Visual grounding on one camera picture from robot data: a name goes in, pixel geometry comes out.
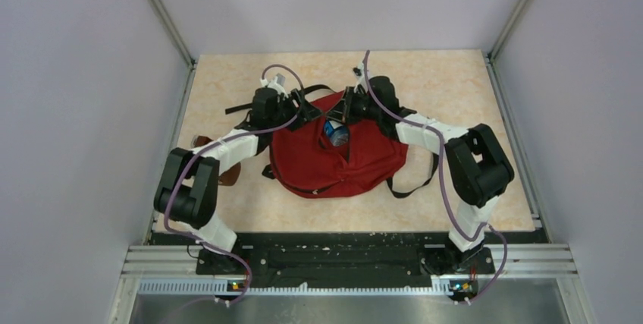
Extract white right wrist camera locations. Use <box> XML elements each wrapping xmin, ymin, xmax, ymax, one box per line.
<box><xmin>353</xmin><ymin>63</ymin><xmax>368</xmax><ymax>92</ymax></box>

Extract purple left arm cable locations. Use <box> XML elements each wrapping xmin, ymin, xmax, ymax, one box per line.
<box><xmin>163</xmin><ymin>64</ymin><xmax>307</xmax><ymax>307</ymax></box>

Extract brown leather case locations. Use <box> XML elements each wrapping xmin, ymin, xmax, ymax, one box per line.
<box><xmin>190</xmin><ymin>135</ymin><xmax>242</xmax><ymax>187</ymax></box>

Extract aluminium frame rail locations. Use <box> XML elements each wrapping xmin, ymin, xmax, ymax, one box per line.
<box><xmin>110</xmin><ymin>244</ymin><xmax>595</xmax><ymax>323</ymax></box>

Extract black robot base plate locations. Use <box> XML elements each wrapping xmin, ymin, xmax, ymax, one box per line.
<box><xmin>150</xmin><ymin>230</ymin><xmax>548</xmax><ymax>291</ymax></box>

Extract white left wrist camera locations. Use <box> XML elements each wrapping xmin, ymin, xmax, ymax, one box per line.
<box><xmin>260</xmin><ymin>74</ymin><xmax>287</xmax><ymax>95</ymax></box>

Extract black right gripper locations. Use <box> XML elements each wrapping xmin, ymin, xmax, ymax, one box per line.
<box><xmin>325</xmin><ymin>87</ymin><xmax>381</xmax><ymax>124</ymax></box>

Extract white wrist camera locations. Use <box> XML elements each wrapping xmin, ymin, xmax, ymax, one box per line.
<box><xmin>353</xmin><ymin>63</ymin><xmax>368</xmax><ymax>92</ymax></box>
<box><xmin>260</xmin><ymin>74</ymin><xmax>287</xmax><ymax>95</ymax></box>

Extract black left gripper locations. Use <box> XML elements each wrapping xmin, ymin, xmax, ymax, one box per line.
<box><xmin>268</xmin><ymin>88</ymin><xmax>324</xmax><ymax>132</ymax></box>

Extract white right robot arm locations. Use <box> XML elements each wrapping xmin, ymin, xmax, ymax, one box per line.
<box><xmin>327</xmin><ymin>76</ymin><xmax>515</xmax><ymax>272</ymax></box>

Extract red student backpack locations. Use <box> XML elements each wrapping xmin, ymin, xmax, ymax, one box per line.
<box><xmin>224</xmin><ymin>84</ymin><xmax>439</xmax><ymax>200</ymax></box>

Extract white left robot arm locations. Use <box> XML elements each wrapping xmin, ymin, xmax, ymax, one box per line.
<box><xmin>153</xmin><ymin>87</ymin><xmax>323</xmax><ymax>274</ymax></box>

